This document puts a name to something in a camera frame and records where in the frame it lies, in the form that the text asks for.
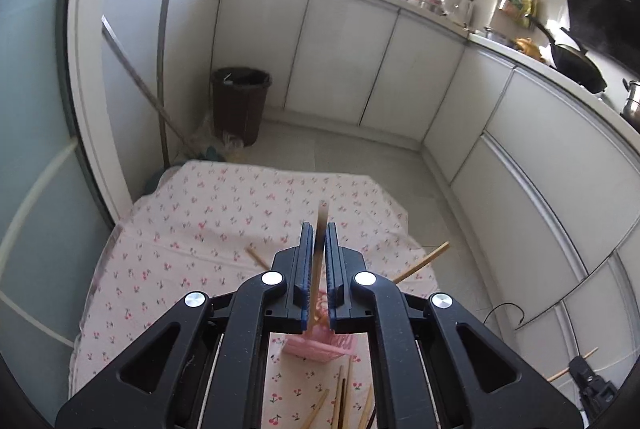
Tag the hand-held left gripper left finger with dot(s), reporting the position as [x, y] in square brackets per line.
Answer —
[300, 304]

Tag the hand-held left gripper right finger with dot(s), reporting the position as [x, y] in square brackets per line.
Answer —
[332, 304]

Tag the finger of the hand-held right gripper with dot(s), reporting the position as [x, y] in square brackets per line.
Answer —
[581, 369]

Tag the wooden chopstick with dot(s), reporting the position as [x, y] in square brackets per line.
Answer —
[575, 364]
[316, 410]
[348, 384]
[366, 409]
[425, 259]
[321, 219]
[256, 257]
[340, 399]

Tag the pink plastic utensil basket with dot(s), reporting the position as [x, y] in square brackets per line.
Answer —
[320, 349]

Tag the cherry print tablecloth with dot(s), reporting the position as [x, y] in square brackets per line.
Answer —
[200, 219]

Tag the clear plastic bag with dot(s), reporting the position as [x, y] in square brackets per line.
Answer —
[200, 139]

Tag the dark brown trash bin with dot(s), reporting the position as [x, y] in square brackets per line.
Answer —
[240, 109]

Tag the white kitchen cabinet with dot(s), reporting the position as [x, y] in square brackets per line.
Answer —
[540, 169]
[345, 49]

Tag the steel pot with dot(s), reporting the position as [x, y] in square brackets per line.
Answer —
[632, 104]

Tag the metal pole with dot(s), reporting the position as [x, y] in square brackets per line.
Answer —
[135, 79]

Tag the black wok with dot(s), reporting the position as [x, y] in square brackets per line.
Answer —
[575, 64]

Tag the frosted glass door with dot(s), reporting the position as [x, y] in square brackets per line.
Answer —
[30, 109]

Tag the yellow green snack packets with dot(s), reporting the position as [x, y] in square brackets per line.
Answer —
[520, 6]

